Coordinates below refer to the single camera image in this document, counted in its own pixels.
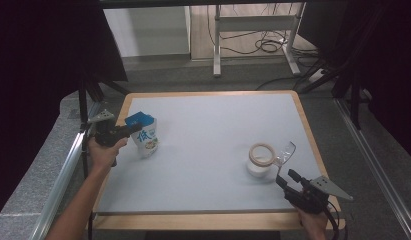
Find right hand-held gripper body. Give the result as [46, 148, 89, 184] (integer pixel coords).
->
[284, 175, 354, 214]

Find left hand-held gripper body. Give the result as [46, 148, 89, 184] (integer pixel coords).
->
[87, 109, 129, 148]

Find white and blue powder bag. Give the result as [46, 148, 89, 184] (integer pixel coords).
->
[124, 111, 160, 159]

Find person's left hand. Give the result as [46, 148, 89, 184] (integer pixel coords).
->
[87, 137, 129, 171]

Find person's right hand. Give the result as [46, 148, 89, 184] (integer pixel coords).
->
[297, 203, 331, 240]

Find black metal stand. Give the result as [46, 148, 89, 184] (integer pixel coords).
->
[292, 59, 374, 131]
[77, 74, 131, 131]

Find white table mat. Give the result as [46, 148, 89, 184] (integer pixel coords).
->
[97, 93, 334, 213]

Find white panel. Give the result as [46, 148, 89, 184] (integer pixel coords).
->
[103, 6, 191, 58]

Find black curtain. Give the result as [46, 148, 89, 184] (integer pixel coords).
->
[297, 0, 411, 164]
[0, 0, 129, 218]

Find white power strip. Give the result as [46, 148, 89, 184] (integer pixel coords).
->
[307, 68, 326, 83]

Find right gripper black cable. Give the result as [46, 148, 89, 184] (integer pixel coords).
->
[324, 199, 341, 240]

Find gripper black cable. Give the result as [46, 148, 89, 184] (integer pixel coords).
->
[324, 199, 341, 240]
[87, 211, 95, 240]

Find aluminium rail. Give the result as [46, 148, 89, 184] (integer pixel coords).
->
[334, 98, 411, 240]
[29, 99, 104, 240]

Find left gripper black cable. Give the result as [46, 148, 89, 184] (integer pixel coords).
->
[87, 211, 95, 240]

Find black floor cables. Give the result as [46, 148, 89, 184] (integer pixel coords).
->
[206, 3, 324, 56]

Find white metal desk frame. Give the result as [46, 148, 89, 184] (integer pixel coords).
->
[212, 3, 307, 78]

